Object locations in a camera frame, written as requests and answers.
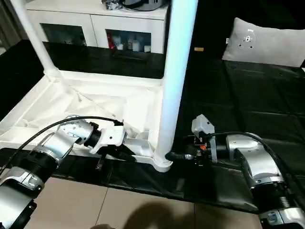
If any black sofa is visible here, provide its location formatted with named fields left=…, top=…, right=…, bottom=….
left=164, top=0, right=305, bottom=69

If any black work mat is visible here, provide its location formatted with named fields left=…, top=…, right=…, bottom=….
left=0, top=39, right=305, bottom=214

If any white plastic table leg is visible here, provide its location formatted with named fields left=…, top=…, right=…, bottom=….
left=15, top=0, right=63, bottom=83
left=153, top=0, right=200, bottom=165

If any white plastic table top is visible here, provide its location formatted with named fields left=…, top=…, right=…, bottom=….
left=0, top=69, right=174, bottom=173

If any dark bag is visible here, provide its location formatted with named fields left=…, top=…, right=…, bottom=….
left=122, top=0, right=169, bottom=11

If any light grey pillow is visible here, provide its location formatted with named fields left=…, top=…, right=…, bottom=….
left=221, top=17, right=305, bottom=69

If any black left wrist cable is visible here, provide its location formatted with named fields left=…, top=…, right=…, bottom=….
left=0, top=115, right=124, bottom=172

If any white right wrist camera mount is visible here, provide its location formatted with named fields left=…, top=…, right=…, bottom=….
left=191, top=114, right=218, bottom=163

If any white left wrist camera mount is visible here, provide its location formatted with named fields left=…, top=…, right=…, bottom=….
left=90, top=119, right=127, bottom=155

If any white cabinet with glass doors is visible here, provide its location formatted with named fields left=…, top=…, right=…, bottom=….
left=25, top=0, right=171, bottom=54

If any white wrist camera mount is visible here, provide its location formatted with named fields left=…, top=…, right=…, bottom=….
left=191, top=114, right=218, bottom=163
left=90, top=119, right=127, bottom=155

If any grey curtain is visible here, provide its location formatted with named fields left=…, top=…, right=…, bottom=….
left=0, top=0, right=27, bottom=48

